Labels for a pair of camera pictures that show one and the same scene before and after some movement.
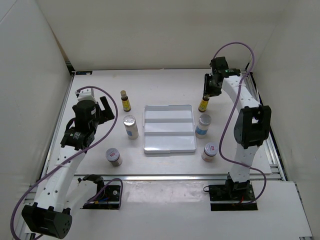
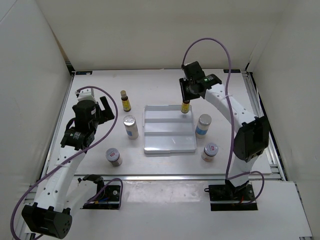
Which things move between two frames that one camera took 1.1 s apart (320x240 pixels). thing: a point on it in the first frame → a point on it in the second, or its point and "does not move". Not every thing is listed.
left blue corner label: (83, 72) does not move
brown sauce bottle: (125, 101) does not move
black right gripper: (207, 91) → (183, 82)
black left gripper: (105, 115) does not move
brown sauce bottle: (203, 104) → (185, 106)
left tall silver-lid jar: (131, 127) does not move
